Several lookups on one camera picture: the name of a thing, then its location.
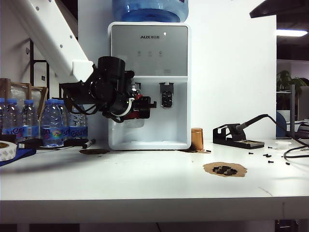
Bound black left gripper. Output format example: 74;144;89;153
102;70;158;123

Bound glass bottle with red bands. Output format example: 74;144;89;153
124;81;145;129

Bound white AUX water dispenser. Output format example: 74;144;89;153
107;21;192;151

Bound blue cap plastic water bottle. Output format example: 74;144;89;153
4;98;24;140
21;100;40;140
0;98;7;136
69;106;88;141
57;99;71;141

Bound large blue cap water bottle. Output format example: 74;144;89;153
40;99;64;148

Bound blue water jug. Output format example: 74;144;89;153
112;0;189;24

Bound gold brown cylindrical can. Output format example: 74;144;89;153
191;128;204;150

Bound black marker pen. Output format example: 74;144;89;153
82;139;97;149

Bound dark brown flat patch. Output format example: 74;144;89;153
79;148;110;156

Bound black soldering iron stand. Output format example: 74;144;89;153
212;123;265;149

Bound dark chunks on paper disc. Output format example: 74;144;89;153
211;166;238;176

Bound black soldering iron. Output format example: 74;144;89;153
229;114;270;136

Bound black metal stair railing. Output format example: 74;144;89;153
29;38;63;100

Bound brown patch with black screws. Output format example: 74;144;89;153
202;162;248;178

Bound black box with white label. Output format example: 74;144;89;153
17;139;43;149

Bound blue flat board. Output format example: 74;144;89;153
0;148;37;167

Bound blue chair back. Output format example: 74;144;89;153
276;111;287;139

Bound white tape roll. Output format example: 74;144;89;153
0;141;18;162

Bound green potted plant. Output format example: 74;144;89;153
277;70;309;93

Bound dark equipment on desk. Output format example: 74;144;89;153
295;120;309;140

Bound rectangular ceiling light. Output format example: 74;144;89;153
276;29;309;38

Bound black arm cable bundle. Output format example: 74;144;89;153
60;83;108;117

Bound wooden frame with plastic sheet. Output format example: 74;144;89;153
0;78;49;116

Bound grey vertical post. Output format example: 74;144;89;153
290;84;296;139

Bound black soldering iron cable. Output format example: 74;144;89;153
265;114;309;160

